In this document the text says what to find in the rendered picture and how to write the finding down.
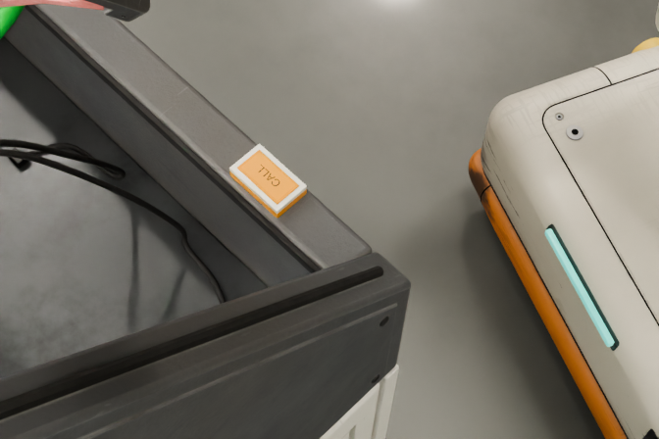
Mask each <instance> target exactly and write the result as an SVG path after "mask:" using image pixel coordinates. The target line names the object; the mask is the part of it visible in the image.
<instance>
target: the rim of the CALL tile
mask: <svg viewBox="0 0 659 439"><path fill-rule="evenodd" d="M258 150H260V151H261V152H262V153H263V154H265V155H266V156H267V157H268V158H269V159H270V160H271V161H272V162H273V163H275V164H276V165H277V166H278V167H279V168H280V169H281V170H282V171H284V172H285V173H286V174H287V175H288V176H289V177H290V178H291V179H293V180H294V181H295V182H296V183H297V184H298V185H299V187H297V188H296V189H295V190H294V191H293V192H292V193H290V194H289V195H288V196H287V197H286V198H284V199H283V200H282V201H281V202H280V203H279V204H276V203H275V202H274V201H273V200H271V199H270V198H269V197H268V196H267V195H266V194H265V193H264V192H263V191H262V190H260V189H259V188H258V187H257V186H256V185H255V184H254V183H253V182H252V181H251V180H250V179H248V178H247V177H246V176H245V175H244V174H243V173H242V172H241V171H240V170H239V169H238V168H237V167H239V166H240V165H241V164H242V163H244V162H245V161H246V160H247V159H248V158H250V157H251V156H252V155H253V154H255V153H256V152H257V151H258ZM229 170H230V171H231V172H232V173H233V174H234V175H235V176H236V177H237V178H238V179H239V180H240V181H241V182H243V183H244V184H245V185H246V186H247V187H248V188H249V189H250V190H251V191H252V192H253V193H255V194H256V195H257V196H258V197H259V198H260V199H261V200H262V201H263V202H264V203H265V204H266V205H268V206H269V207H270V208H271V209H272V210H273V211H274V212H275V213H276V214H278V213H279V212H280V211H281V210H282V209H284V208H285V207H286V206H287V205H288V204H290V203H291V202H292V201H293V200H294V199H295V198H297V197H298V196H299V195H300V194H301V193H302V192H304V191H305V190H306V189H307V185H305V184H304V183H303V182H302V181H301V180H300V179H299V178H298V177H297V176H295V175H294V174H293V173H292V172H291V171H290V170H289V169H288V168H286V167H285V166H284V165H283V164H282V163H281V162H280V161H279V160H277V159H276V158H275V157H274V156H273V155H272V154H271V153H270V152H269V151H267V150H266V149H265V148H264V147H263V146H262V145H261V144H258V145H257V146H256V147H254V148H253V149H252V150H251V151H250V152H248V153H247V154H246V155H245V156H243V157H242V158H241V159H240V160H239V161H237V162H236V163H235V164H234V165H232V166H231V167H230V168H229Z"/></svg>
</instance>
